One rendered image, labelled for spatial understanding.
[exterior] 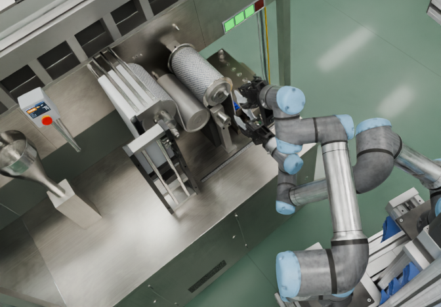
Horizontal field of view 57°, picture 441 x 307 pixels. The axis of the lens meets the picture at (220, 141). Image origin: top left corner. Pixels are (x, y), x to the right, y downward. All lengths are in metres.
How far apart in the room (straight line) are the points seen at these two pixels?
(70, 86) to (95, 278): 0.78
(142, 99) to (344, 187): 0.73
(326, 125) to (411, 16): 2.66
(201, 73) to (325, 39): 2.02
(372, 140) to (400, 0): 2.56
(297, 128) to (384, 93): 2.08
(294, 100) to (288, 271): 0.45
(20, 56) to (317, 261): 1.14
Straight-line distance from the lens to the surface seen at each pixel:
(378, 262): 1.91
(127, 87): 1.52
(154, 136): 1.36
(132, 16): 1.73
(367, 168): 1.40
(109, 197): 1.95
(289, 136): 1.18
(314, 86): 3.21
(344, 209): 1.15
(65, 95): 1.71
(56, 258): 1.96
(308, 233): 2.67
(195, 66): 1.66
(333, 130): 1.19
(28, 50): 1.54
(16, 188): 1.97
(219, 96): 1.63
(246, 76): 1.96
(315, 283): 1.12
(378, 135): 1.44
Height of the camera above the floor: 2.55
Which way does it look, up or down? 59 degrees down
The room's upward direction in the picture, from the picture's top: 17 degrees counter-clockwise
